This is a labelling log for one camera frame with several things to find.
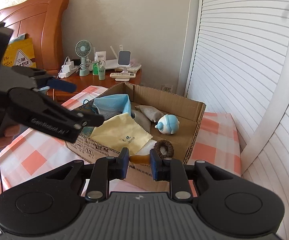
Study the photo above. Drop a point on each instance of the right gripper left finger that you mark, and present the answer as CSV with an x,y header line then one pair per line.
x,y
103,171

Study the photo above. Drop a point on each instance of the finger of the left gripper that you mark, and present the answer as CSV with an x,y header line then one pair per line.
x,y
59,84
86,117

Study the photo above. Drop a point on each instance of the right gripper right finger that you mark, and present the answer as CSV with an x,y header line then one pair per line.
x,y
172,171

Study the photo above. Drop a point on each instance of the blue floral sachet pouch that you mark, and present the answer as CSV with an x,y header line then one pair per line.
x,y
88,106

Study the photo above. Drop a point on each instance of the small orange pacifier nipple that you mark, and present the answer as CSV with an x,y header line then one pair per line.
x,y
140,159

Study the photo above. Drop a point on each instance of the white cloth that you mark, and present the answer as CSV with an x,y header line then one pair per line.
x,y
145,150

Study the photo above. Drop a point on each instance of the yellow microfiber cloth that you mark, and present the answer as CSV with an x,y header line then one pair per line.
x,y
121,131

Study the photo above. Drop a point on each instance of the person's left hand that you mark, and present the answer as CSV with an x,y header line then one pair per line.
x,y
2,132

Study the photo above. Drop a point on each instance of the white power strip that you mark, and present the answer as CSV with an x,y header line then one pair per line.
x,y
67,69

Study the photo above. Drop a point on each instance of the wooden nightstand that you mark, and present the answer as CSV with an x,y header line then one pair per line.
x,y
82,82

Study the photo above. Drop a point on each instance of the brown scrunchie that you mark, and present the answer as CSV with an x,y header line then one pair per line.
x,y
164,149

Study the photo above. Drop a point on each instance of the blue face mask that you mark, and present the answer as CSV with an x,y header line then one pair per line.
x,y
112,105

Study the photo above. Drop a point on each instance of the yellow snack bag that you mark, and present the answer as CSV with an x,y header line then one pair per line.
x,y
20,52

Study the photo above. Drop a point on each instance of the green mini desk fan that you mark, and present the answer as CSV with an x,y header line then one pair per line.
x,y
83,49

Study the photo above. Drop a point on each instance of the blue white round toy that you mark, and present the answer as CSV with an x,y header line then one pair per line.
x,y
168,124

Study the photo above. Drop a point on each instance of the green tube bottle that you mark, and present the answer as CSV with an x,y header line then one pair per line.
x,y
101,70

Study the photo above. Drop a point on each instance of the brown cardboard box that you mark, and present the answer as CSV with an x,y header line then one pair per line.
x,y
189,114

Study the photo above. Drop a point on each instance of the grey sachet bag right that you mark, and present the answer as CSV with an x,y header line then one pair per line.
x,y
141,119

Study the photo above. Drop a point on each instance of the grey sachet bag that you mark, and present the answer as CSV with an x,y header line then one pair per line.
x,y
153,114
141,119

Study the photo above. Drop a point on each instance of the checkered pink white tablecloth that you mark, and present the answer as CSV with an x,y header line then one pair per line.
x,y
33,153

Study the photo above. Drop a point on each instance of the white box on nightstand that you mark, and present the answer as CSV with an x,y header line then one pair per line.
x,y
100,57

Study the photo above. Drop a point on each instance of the white wifi router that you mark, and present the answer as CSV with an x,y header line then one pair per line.
x,y
113,64

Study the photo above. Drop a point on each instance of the grey sachet bag left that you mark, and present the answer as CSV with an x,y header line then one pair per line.
x,y
153,114

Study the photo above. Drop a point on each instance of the phone stand with tablet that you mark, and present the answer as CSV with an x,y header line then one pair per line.
x,y
124,59

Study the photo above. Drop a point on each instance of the wooden bed headboard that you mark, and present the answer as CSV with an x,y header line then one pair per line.
x,y
41,21

